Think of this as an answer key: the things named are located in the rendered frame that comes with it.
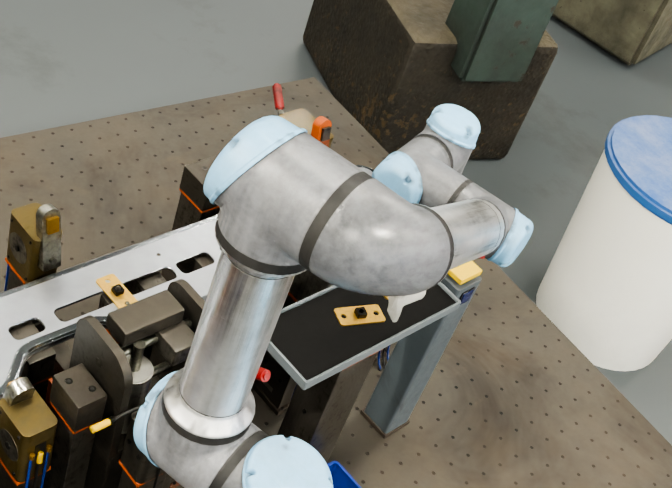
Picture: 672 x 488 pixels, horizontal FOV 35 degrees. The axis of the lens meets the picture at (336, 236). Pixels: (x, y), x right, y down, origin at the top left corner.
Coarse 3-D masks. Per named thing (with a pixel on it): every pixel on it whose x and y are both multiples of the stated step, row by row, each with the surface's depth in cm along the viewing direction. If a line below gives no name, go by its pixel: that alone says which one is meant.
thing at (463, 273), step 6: (468, 264) 194; (474, 264) 194; (450, 270) 191; (456, 270) 191; (462, 270) 192; (468, 270) 192; (474, 270) 193; (480, 270) 193; (456, 276) 191; (462, 276) 191; (468, 276) 191; (474, 276) 193; (462, 282) 190
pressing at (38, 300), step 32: (192, 224) 205; (128, 256) 194; (160, 256) 196; (192, 256) 199; (32, 288) 182; (64, 288) 184; (96, 288) 186; (160, 288) 190; (0, 320) 175; (0, 352) 171; (32, 352) 173; (0, 384) 166
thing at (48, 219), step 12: (48, 204) 183; (36, 216) 183; (48, 216) 182; (60, 216) 184; (36, 228) 184; (48, 228) 183; (60, 228) 186; (48, 240) 185; (60, 240) 187; (48, 252) 186; (60, 252) 188; (48, 264) 188; (60, 264) 190
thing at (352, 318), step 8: (336, 312) 175; (344, 312) 175; (352, 312) 176; (360, 312) 176; (368, 312) 177; (344, 320) 174; (352, 320) 174; (360, 320) 175; (368, 320) 176; (376, 320) 176; (384, 320) 177
